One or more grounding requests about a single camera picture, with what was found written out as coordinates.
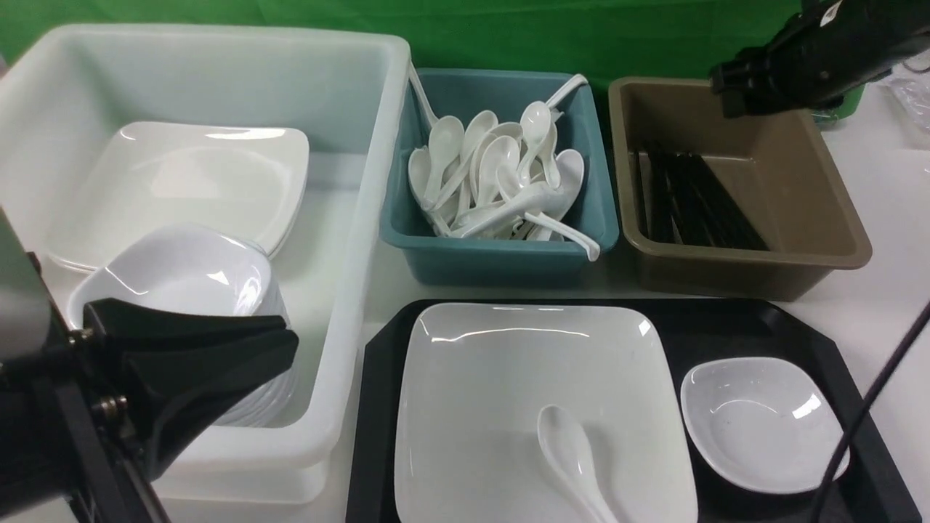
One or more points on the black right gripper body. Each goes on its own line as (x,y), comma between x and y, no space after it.
(820,54)

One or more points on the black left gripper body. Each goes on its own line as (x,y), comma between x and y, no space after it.
(57,445)

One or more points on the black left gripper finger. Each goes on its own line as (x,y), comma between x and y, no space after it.
(176,388)
(123,328)

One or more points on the large white square plate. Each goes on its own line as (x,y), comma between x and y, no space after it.
(476,377)

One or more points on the small white dish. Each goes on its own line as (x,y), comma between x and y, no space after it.
(761,423)

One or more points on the white ceramic spoon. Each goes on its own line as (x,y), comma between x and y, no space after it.
(566,448)

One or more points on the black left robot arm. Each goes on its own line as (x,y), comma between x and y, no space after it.
(29,314)

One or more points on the clear plastic bag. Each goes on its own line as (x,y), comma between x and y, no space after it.
(910,93)

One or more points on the stack of white bowls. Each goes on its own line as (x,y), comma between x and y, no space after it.
(185,268)

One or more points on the stack of white square plates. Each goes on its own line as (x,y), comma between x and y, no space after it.
(244,182)

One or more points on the brown plastic bin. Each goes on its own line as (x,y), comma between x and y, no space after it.
(778,170)

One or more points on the black chopsticks in bin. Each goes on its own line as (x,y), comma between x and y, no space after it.
(681,201)

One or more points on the green backdrop cloth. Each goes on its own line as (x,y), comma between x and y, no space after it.
(508,36)

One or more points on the teal plastic bin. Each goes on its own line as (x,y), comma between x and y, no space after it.
(490,262)

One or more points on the white spoon upright centre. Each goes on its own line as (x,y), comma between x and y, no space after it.
(535,123)

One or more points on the large white plastic tub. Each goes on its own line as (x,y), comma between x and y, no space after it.
(323,269)

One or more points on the white spoon hanging over bin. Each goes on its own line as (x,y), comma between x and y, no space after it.
(546,228)

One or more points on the white spoon left in bin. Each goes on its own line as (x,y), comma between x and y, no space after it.
(444,144)

